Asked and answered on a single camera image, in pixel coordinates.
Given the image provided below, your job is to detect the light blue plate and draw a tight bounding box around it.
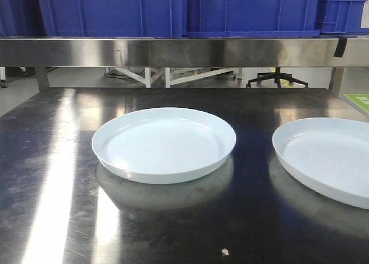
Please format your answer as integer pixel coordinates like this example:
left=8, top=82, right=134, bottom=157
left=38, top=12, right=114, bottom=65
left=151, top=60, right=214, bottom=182
left=92, top=107, right=236, bottom=184
left=272, top=118, right=368, bottom=209

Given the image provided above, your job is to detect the black office chair base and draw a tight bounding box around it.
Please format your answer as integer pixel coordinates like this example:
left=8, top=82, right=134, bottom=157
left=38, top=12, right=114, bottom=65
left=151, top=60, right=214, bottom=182
left=246, top=67, right=308, bottom=88

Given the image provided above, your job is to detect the blue crate centre right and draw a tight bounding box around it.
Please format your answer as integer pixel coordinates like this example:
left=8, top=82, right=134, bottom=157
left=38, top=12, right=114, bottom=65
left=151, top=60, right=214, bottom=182
left=186, top=0, right=320, bottom=38

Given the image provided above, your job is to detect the blue crate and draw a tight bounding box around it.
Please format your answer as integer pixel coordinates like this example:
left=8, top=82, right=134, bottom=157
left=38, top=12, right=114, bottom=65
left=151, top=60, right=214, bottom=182
left=39, top=0, right=187, bottom=38
left=315, top=0, right=368, bottom=35
left=1, top=0, right=45, bottom=37
left=186, top=0, right=320, bottom=38

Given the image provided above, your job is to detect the small white crumb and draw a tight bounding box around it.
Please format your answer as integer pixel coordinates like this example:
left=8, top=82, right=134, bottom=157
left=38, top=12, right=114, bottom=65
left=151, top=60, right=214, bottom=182
left=221, top=248, right=229, bottom=255

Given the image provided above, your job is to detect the blue crate centre left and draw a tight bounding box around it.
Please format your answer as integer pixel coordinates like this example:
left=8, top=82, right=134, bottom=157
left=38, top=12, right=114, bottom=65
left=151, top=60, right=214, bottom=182
left=39, top=0, right=187, bottom=38

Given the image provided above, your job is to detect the black tape strip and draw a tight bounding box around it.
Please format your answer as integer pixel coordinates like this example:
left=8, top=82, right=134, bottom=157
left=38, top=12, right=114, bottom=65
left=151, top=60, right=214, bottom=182
left=333, top=38, right=347, bottom=58

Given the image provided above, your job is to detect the white cart leg with caster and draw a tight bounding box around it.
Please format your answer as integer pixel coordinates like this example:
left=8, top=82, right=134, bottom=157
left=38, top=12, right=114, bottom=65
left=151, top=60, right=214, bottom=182
left=0, top=67, right=7, bottom=88

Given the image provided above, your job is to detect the blue crate far right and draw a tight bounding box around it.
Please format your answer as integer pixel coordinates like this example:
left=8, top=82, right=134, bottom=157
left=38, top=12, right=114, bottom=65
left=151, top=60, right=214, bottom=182
left=315, top=0, right=368, bottom=35

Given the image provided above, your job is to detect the blue crate far left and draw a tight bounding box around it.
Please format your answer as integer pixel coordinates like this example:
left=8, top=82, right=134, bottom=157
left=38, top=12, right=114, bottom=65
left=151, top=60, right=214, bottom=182
left=1, top=0, right=45, bottom=37

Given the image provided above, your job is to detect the white label on crate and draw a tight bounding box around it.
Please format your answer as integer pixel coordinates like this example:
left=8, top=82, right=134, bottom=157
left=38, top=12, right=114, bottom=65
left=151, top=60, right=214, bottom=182
left=360, top=0, right=369, bottom=28

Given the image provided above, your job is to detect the white metal table frame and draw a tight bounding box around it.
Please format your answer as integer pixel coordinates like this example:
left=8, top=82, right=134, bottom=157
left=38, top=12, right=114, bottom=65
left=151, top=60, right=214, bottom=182
left=104, top=67, right=243, bottom=88

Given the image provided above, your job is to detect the stainless steel shelf rail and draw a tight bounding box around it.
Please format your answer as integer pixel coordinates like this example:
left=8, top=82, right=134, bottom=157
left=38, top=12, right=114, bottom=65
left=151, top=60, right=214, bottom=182
left=1, top=36, right=368, bottom=67

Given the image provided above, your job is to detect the left steel shelf post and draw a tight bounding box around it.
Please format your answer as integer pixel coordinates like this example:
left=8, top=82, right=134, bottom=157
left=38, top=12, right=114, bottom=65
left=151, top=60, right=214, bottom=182
left=34, top=66, right=50, bottom=91

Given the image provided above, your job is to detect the steel shelf post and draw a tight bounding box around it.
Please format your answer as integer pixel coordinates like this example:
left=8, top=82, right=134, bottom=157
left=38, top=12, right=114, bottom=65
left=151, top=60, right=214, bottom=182
left=34, top=66, right=50, bottom=91
left=328, top=67, right=345, bottom=96

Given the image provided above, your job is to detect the right steel shelf post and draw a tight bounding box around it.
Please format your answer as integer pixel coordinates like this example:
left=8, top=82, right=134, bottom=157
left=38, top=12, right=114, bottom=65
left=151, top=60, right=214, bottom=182
left=328, top=67, right=345, bottom=96

